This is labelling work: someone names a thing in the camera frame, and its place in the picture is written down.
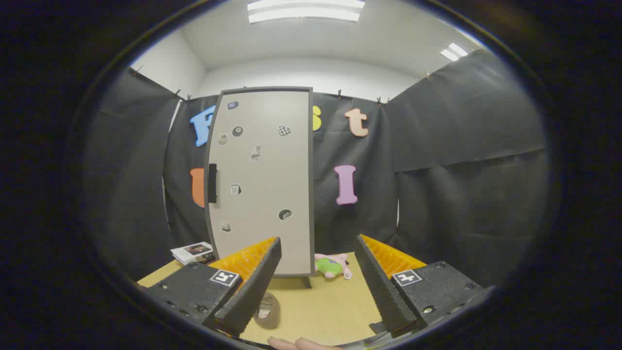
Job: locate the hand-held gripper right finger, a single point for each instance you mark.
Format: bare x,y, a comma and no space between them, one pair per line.
384,291

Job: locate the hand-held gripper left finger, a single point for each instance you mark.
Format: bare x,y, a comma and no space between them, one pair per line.
252,296

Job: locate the brown fuzzy slipper shoe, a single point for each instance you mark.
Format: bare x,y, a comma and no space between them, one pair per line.
269,313

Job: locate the grey shoe cabinet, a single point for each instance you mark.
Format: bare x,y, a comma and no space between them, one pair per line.
306,282

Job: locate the light grey shoe cabinet door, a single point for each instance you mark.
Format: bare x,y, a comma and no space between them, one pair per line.
262,218

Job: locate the pink and green plush toy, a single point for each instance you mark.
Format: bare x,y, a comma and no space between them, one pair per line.
330,266

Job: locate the white book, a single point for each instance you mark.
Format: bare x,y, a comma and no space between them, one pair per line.
187,253

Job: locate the small ceiling light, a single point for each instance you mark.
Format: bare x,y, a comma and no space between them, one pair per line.
454,51

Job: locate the long ceiling light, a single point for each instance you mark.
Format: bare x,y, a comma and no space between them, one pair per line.
306,10

